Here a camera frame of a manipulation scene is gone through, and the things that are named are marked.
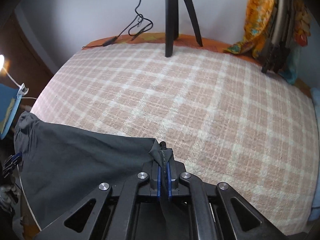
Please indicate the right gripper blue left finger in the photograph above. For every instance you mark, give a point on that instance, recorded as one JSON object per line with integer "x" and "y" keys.
{"x": 137, "y": 215}

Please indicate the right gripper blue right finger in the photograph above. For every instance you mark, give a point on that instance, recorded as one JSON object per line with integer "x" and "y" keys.
{"x": 193, "y": 197}

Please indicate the dark green pants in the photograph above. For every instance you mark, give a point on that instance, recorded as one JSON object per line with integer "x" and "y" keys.
{"x": 72, "y": 178}

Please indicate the left hand grey glove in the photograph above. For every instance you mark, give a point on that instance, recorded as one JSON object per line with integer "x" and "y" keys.
{"x": 9, "y": 194}

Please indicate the blue board with clip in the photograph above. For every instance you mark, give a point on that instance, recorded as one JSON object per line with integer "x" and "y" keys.
{"x": 10, "y": 101}

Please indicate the folded silver black tripod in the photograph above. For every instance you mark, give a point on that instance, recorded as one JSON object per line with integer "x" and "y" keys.
{"x": 281, "y": 35}

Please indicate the small black tripod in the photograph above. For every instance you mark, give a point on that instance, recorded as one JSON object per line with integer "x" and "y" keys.
{"x": 172, "y": 24}

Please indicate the orange patterned cloth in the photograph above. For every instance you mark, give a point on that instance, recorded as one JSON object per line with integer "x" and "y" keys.
{"x": 257, "y": 28}

